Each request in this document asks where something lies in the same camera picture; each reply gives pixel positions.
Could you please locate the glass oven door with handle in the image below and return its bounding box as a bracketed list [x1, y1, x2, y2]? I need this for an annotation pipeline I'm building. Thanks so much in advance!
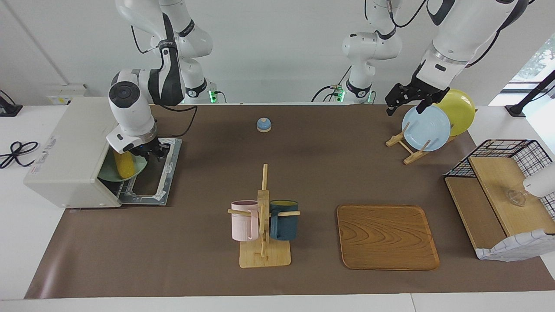
[118, 138, 183, 206]

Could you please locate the yellow corn cob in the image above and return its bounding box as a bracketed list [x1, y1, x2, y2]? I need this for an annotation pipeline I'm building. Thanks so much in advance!
[114, 149, 136, 179]

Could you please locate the pale green plate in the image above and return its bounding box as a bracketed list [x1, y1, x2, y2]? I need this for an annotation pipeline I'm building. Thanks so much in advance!
[98, 152, 148, 182]

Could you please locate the white toaster oven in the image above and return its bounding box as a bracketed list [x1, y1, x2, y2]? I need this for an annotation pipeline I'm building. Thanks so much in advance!
[24, 96, 123, 208]

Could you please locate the light blue plate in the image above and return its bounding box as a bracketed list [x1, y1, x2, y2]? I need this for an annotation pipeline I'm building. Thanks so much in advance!
[402, 104, 451, 152]

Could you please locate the yellow plate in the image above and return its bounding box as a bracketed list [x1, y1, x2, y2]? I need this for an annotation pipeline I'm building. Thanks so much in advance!
[429, 89, 476, 137]

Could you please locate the wooden plate rack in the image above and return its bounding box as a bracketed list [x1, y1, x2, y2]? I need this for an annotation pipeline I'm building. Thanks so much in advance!
[386, 108, 479, 165]

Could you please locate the brown table mat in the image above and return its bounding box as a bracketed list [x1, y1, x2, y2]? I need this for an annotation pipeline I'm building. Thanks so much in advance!
[24, 104, 555, 299]

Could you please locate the pink mug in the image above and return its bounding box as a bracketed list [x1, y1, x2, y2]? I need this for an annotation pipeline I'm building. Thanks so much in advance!
[231, 200, 260, 242]

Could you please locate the black stand pole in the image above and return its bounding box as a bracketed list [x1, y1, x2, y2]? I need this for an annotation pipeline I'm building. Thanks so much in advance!
[505, 69, 555, 117]

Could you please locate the window with green foliage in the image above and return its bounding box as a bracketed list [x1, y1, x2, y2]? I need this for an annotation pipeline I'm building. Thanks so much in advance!
[512, 35, 555, 83]

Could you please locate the brown wooden tray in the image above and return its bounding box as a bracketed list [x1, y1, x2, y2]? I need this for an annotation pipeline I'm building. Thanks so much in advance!
[337, 205, 440, 271]

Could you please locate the clear glass cup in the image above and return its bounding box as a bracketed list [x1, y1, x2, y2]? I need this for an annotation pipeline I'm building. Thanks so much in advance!
[507, 188, 527, 207]

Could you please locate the dark teal mug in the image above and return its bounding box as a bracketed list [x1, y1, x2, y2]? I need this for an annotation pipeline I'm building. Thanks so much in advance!
[270, 200, 300, 241]

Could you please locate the white rounded device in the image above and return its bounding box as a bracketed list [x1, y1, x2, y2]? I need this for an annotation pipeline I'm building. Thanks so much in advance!
[523, 162, 555, 198]

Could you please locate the wooden mug rack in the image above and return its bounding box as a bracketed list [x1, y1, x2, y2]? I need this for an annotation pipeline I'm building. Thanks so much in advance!
[228, 164, 301, 268]

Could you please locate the white checked cloth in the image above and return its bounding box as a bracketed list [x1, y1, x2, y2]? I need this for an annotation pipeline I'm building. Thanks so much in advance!
[476, 229, 555, 262]

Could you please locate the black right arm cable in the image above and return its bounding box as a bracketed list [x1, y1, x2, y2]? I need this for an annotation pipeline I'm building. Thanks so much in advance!
[150, 104, 198, 138]

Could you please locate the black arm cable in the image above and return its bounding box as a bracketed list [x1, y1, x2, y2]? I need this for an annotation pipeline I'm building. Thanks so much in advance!
[464, 0, 535, 66]
[150, 104, 198, 138]

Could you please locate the black left base cable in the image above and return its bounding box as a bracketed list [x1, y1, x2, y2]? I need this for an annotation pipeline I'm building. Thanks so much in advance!
[312, 84, 347, 103]

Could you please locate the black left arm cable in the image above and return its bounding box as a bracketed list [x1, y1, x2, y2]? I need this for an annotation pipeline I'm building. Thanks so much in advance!
[464, 0, 535, 66]

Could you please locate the white wall socket box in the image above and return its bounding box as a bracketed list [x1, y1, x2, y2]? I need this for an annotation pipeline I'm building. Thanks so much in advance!
[46, 84, 87, 106]

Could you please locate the black wire wooden shelf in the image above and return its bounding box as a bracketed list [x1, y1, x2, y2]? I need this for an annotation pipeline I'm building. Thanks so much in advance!
[444, 139, 555, 260]

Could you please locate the loose black cable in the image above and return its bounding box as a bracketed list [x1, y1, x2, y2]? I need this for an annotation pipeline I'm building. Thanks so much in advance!
[0, 141, 39, 169]

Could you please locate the black clamp mount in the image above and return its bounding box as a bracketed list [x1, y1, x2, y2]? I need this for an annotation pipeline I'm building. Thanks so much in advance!
[0, 90, 23, 117]

